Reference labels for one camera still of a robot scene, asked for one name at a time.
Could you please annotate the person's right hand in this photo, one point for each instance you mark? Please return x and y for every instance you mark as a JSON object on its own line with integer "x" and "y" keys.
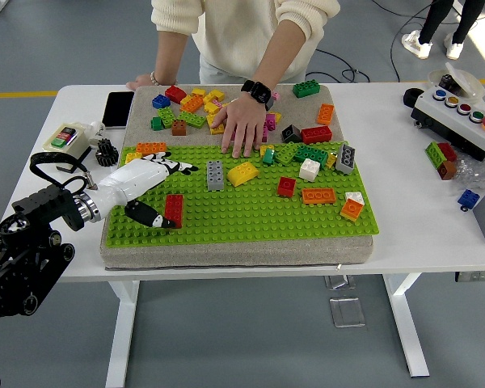
{"x": 142, "y": 82}

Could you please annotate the person's left hand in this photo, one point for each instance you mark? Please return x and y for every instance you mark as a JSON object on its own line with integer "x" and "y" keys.
{"x": 244, "y": 125}

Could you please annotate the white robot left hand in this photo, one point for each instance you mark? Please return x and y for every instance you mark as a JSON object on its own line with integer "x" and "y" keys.
{"x": 133, "y": 180}

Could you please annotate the yellow toy brick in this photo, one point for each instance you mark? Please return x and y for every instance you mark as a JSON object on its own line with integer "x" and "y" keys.
{"x": 331, "y": 161}
{"x": 214, "y": 95}
{"x": 211, "y": 107}
{"x": 278, "y": 117}
{"x": 199, "y": 92}
{"x": 131, "y": 157}
{"x": 217, "y": 132}
{"x": 266, "y": 148}

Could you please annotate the long red toy brick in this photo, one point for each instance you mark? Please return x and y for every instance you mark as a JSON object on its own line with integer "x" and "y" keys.
{"x": 174, "y": 208}

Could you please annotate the long grey toy brick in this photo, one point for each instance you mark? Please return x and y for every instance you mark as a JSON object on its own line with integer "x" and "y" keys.
{"x": 215, "y": 175}

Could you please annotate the person's right forearm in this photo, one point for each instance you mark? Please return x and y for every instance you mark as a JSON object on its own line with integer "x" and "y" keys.
{"x": 167, "y": 52}

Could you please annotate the person's left forearm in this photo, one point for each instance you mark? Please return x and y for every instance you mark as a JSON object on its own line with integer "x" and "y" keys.
{"x": 285, "y": 48}

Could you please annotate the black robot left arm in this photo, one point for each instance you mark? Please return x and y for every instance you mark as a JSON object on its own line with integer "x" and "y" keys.
{"x": 48, "y": 204}

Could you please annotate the blue toy brick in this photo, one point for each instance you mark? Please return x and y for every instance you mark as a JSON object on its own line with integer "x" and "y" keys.
{"x": 161, "y": 101}

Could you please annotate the orange toy brick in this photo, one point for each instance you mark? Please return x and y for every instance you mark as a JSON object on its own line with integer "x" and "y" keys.
{"x": 192, "y": 104}
{"x": 318, "y": 196}
{"x": 149, "y": 148}
{"x": 326, "y": 114}

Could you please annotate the small green toy brick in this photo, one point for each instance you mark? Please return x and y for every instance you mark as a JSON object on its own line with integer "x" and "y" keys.
{"x": 157, "y": 123}
{"x": 269, "y": 157}

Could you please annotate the small pink toy brick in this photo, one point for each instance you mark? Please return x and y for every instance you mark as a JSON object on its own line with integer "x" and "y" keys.
{"x": 275, "y": 96}

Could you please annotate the light green toy brick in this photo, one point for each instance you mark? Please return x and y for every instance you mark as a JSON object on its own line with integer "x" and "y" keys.
{"x": 167, "y": 117}
{"x": 434, "y": 153}
{"x": 192, "y": 119}
{"x": 286, "y": 153}

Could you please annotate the yellow curved brick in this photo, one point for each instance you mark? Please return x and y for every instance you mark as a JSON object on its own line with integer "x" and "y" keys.
{"x": 243, "y": 174}

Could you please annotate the black sloped brick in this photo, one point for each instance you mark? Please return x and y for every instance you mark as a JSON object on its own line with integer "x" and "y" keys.
{"x": 292, "y": 134}

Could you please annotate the brown toy brick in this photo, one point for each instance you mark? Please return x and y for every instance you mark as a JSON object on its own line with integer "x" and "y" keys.
{"x": 448, "y": 169}
{"x": 180, "y": 127}

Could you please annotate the dark green toy brick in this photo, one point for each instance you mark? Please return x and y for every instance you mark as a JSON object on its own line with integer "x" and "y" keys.
{"x": 306, "y": 89}
{"x": 312, "y": 155}

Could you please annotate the white toy brick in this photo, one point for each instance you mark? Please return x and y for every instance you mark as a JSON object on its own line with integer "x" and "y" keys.
{"x": 355, "y": 196}
{"x": 309, "y": 169}

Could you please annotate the green studded baseplate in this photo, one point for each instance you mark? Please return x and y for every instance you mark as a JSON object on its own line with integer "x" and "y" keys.
{"x": 246, "y": 220}

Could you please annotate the grey hollow toy brick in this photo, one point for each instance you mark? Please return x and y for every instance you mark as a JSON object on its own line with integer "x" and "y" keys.
{"x": 345, "y": 159}

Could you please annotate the orange and yellow brick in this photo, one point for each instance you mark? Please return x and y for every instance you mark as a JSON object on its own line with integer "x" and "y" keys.
{"x": 351, "y": 210}

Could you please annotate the black smartwatch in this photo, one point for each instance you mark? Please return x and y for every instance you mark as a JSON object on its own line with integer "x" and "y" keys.
{"x": 258, "y": 93}

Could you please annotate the black smartphone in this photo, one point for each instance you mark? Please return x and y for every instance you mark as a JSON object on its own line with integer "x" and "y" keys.
{"x": 118, "y": 109}

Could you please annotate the black gear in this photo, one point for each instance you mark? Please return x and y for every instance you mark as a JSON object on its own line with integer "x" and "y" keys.
{"x": 107, "y": 153}

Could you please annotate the small white fitting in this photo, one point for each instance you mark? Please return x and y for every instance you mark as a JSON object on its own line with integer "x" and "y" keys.
{"x": 97, "y": 129}

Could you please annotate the person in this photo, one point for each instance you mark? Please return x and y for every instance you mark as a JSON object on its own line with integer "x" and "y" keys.
{"x": 242, "y": 24}
{"x": 430, "y": 20}

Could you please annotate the white table leg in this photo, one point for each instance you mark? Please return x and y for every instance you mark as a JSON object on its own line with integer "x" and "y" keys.
{"x": 406, "y": 323}
{"x": 121, "y": 331}

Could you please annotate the black tape roll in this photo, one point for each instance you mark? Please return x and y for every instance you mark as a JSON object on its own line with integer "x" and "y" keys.
{"x": 410, "y": 99}

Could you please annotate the clear floor plate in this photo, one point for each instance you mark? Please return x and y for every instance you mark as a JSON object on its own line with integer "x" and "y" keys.
{"x": 339, "y": 282}
{"x": 347, "y": 313}

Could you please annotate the white button control box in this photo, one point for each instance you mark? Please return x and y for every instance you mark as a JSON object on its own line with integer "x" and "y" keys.
{"x": 456, "y": 125}

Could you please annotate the clear lidded plastic container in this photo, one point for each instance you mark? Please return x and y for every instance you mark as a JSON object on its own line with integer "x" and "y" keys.
{"x": 469, "y": 83}

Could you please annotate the clear plastic bag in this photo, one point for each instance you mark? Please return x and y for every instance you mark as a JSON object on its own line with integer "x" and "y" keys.
{"x": 477, "y": 174}

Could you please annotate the table height control panel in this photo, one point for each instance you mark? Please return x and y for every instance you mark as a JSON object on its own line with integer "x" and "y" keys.
{"x": 479, "y": 276}

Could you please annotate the cream switch box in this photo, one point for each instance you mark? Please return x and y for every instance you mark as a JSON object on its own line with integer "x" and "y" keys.
{"x": 64, "y": 137}

